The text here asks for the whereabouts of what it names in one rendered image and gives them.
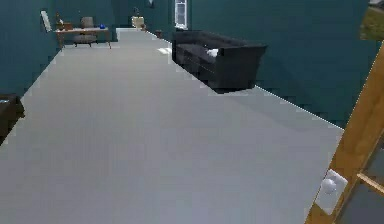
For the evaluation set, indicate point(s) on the dark statuette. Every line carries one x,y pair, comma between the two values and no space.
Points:
59,22

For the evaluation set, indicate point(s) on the wooden glazed door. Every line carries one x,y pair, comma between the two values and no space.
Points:
358,146

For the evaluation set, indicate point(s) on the grey office chair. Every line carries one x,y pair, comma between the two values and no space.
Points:
86,31

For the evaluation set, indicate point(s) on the white round door knob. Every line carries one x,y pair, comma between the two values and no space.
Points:
330,190

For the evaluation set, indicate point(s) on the dark framed wall picture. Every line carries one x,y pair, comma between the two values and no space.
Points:
150,3

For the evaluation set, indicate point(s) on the white cushion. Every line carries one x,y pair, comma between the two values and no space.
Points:
212,52

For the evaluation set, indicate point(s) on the dark brown low cabinet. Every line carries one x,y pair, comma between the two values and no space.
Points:
8,113

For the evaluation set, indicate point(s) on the black sofa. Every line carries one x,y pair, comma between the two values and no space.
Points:
230,63

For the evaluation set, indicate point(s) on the window with green view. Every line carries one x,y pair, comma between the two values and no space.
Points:
372,21

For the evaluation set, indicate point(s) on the brown box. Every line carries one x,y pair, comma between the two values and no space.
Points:
68,26

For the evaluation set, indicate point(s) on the white framed window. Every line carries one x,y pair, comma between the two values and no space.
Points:
181,13

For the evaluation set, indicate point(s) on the small brown bin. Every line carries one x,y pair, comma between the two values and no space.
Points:
158,33

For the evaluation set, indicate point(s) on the cream small cabinet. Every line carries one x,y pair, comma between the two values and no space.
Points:
137,21

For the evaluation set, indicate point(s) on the wooden desk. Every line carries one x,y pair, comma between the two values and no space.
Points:
83,30

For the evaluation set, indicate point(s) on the blue round object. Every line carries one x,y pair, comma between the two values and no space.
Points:
102,26

